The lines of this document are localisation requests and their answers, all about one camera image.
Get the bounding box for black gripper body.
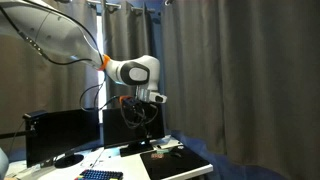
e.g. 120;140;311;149
120;98;147;128

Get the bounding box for black keyboard with coloured keys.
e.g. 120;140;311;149
74;168;124;180

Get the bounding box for black monitor with square base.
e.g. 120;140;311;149
102;104;166;158

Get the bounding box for red checkered small card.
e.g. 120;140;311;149
150;152;165;160

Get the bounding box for black desk mat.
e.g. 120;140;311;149
139;146;211;180

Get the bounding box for black monitor with round base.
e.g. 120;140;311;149
24;108;101;169

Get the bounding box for narrow grey curtain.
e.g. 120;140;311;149
102;0;158;108

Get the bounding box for metal curtain rod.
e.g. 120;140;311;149
85;0;158;15

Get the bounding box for large grey curtain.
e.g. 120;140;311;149
161;0;320;180

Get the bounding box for orange strap at wrist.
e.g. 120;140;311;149
118;95;134;103

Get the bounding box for orange strap on arm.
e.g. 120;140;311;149
98;54;111;72

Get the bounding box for black camera on monitor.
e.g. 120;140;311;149
22;110;48;122

